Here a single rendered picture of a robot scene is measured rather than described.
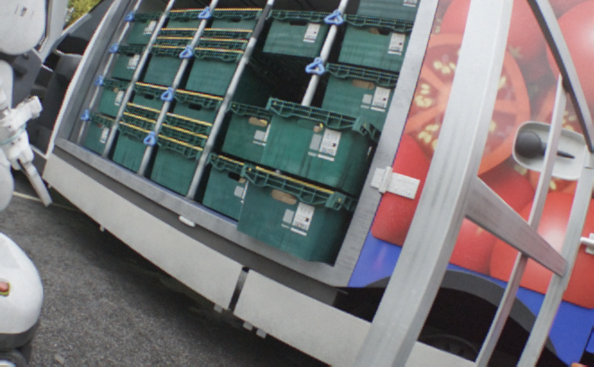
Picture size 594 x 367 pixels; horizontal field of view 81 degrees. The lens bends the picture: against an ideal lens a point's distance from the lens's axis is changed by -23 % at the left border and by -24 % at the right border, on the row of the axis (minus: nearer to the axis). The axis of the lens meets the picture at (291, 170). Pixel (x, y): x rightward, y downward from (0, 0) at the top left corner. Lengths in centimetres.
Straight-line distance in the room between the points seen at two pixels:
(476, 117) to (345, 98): 162
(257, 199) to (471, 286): 84
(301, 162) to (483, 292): 79
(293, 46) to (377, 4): 47
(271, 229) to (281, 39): 103
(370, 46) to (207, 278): 123
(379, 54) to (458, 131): 164
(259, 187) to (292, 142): 20
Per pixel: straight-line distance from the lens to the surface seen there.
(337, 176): 150
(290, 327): 164
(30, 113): 100
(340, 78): 194
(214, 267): 184
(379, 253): 150
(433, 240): 29
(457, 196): 29
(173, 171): 235
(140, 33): 320
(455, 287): 142
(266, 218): 159
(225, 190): 208
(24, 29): 113
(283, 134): 163
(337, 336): 156
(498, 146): 148
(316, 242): 150
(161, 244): 208
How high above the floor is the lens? 80
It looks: 4 degrees up
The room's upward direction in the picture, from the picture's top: 20 degrees clockwise
